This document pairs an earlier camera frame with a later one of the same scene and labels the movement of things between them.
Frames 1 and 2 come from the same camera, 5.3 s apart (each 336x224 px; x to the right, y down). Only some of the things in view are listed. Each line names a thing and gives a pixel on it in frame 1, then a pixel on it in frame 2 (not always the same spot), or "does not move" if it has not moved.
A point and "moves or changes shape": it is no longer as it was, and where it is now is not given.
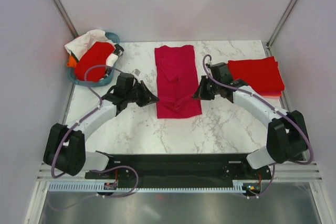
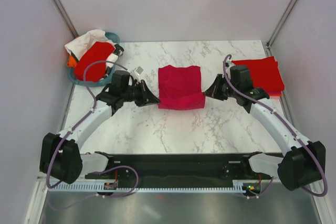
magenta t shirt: (177, 82) moves or changes shape
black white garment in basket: (112, 59) does not move
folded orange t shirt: (271, 95) does not move
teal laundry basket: (71, 71) does not move
